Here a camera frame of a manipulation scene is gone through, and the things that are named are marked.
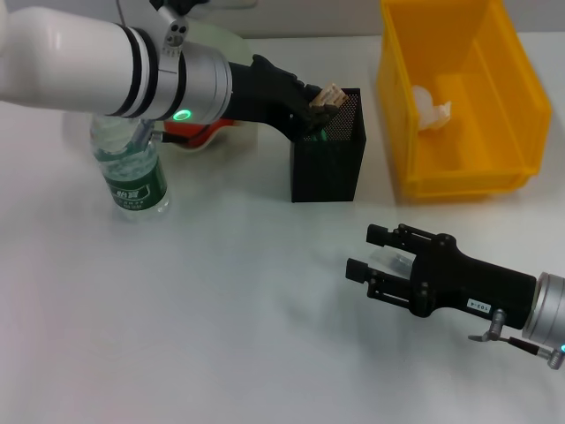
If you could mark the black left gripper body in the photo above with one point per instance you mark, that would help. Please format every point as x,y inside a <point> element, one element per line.
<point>265,97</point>

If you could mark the clear water bottle green label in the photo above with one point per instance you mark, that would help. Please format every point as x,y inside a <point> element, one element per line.
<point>132,185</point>

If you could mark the wavy green glass fruit plate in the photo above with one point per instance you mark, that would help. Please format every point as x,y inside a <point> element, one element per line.
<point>229,44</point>

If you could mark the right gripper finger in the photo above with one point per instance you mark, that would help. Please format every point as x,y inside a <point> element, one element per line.
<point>379,235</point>
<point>359,270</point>

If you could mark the small wooden block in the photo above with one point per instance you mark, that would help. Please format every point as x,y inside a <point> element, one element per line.
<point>329,95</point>

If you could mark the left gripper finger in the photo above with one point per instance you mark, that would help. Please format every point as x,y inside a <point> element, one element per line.
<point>311,89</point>
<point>320,117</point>

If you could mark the yellow plastic storage bin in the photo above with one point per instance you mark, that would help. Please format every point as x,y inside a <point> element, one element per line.
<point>485,110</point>

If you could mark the black mesh pen holder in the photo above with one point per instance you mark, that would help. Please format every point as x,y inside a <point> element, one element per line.
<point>326,176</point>

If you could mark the orange knitted toy fruit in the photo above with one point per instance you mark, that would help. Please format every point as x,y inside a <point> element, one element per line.
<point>181,130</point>

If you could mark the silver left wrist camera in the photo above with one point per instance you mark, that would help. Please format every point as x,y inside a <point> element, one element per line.
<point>176,31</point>

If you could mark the grey pen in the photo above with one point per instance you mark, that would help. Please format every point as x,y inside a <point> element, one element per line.
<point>399,260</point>

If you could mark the mint green utility knife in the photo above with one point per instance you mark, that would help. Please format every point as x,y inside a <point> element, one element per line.
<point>320,134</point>

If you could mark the white paper ball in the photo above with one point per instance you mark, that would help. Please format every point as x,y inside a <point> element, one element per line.
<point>430,110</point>

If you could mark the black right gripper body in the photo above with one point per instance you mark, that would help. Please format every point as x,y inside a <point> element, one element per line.
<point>468,282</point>

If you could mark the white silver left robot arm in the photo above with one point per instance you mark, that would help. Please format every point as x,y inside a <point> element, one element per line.
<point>88,66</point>

